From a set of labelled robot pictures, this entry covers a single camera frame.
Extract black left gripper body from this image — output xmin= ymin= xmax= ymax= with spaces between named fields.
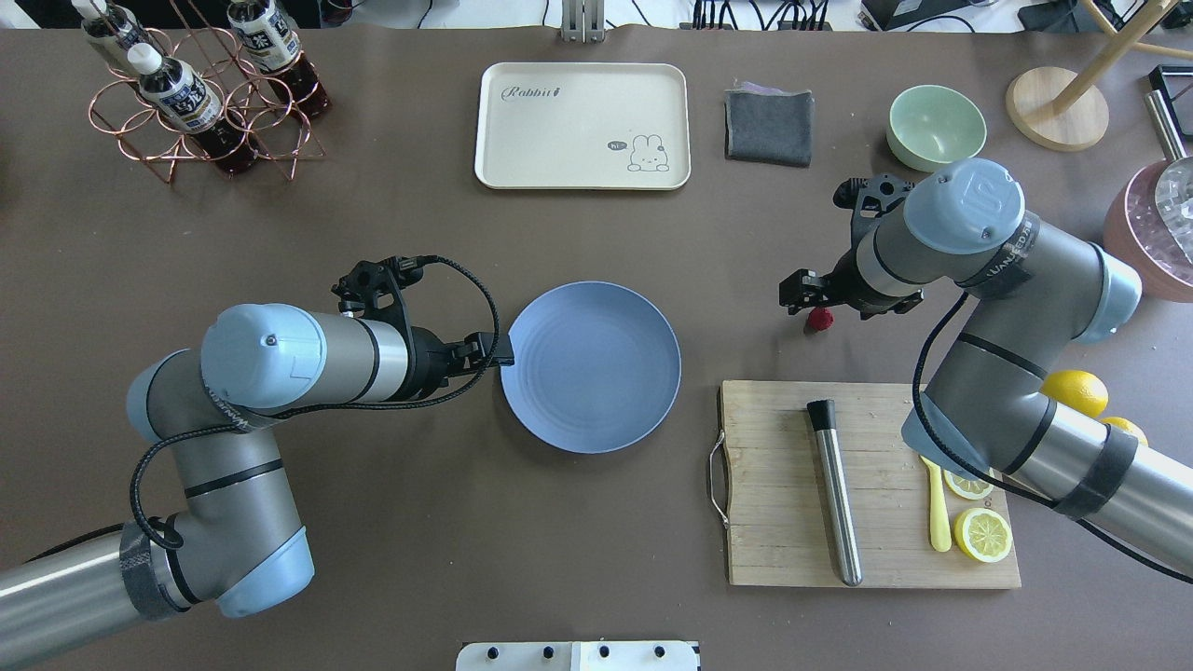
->
xmin=404 ymin=327 xmax=490 ymax=401

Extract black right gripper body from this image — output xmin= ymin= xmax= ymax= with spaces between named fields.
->
xmin=811 ymin=256 xmax=925 ymax=321

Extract red strawberry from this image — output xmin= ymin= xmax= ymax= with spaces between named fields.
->
xmin=805 ymin=307 xmax=835 ymax=333

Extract blue round plate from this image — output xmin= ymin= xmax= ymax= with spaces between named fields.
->
xmin=501 ymin=281 xmax=682 ymax=454

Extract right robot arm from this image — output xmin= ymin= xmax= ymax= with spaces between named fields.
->
xmin=778 ymin=156 xmax=1192 ymax=581

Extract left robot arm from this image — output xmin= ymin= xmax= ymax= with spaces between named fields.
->
xmin=4 ymin=298 xmax=513 ymax=670

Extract steel muddler black tip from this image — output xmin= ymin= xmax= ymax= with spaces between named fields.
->
xmin=806 ymin=399 xmax=864 ymax=587

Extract grey folded cloth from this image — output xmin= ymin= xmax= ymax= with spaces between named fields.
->
xmin=724 ymin=81 xmax=815 ymax=170

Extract light green bowl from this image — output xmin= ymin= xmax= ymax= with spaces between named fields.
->
xmin=886 ymin=85 xmax=987 ymax=171

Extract cream rabbit tray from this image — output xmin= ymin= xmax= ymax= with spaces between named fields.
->
xmin=472 ymin=62 xmax=691 ymax=190

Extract lemon slice upper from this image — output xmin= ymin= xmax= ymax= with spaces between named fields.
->
xmin=942 ymin=469 xmax=995 ymax=500

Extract lemon slice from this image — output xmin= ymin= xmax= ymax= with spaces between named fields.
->
xmin=952 ymin=507 xmax=1013 ymax=562
xmin=942 ymin=469 xmax=995 ymax=500

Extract wooden cutting board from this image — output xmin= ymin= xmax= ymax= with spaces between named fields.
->
xmin=721 ymin=378 xmax=1020 ymax=590

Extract whole lemon upper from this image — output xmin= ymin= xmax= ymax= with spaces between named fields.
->
xmin=1040 ymin=369 xmax=1109 ymax=418

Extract whole lemon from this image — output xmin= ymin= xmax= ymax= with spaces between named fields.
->
xmin=1040 ymin=369 xmax=1109 ymax=418
xmin=1101 ymin=415 xmax=1149 ymax=445

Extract yellow plastic knife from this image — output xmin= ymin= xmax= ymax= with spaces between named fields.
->
xmin=920 ymin=455 xmax=952 ymax=553

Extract lemon slice lower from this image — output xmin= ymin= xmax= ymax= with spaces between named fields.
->
xmin=952 ymin=507 xmax=1013 ymax=562

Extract wooden stand round base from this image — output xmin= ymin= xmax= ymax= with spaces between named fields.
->
xmin=1005 ymin=0 xmax=1193 ymax=153

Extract pink ice bowl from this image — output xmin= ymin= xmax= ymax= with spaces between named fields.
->
xmin=1104 ymin=160 xmax=1192 ymax=303

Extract whole lemon lower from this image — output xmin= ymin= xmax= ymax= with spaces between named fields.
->
xmin=1101 ymin=415 xmax=1149 ymax=445

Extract tea bottle bottom left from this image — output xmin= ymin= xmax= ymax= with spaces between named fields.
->
xmin=126 ymin=43 xmax=256 ymax=174

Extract tea bottle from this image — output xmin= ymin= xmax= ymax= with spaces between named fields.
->
xmin=72 ymin=0 xmax=157 ymax=76
xmin=126 ymin=43 xmax=256 ymax=174
xmin=225 ymin=1 xmax=330 ymax=119

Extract tea bottle top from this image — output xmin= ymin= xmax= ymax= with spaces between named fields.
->
xmin=225 ymin=1 xmax=330 ymax=119

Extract tea bottle bottom right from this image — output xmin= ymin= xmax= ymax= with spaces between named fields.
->
xmin=72 ymin=0 xmax=157 ymax=76

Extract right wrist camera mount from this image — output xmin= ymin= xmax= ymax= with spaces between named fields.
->
xmin=832 ymin=173 xmax=915 ymax=248

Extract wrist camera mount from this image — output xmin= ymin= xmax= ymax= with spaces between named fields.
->
xmin=832 ymin=173 xmax=915 ymax=248
xmin=330 ymin=256 xmax=433 ymax=330

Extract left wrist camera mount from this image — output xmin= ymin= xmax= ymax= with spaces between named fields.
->
xmin=330 ymin=256 xmax=433 ymax=330

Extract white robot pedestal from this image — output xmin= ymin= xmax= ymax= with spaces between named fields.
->
xmin=455 ymin=640 xmax=701 ymax=670

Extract copper wire bottle rack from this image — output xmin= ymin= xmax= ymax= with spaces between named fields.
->
xmin=87 ymin=1 xmax=324 ymax=183

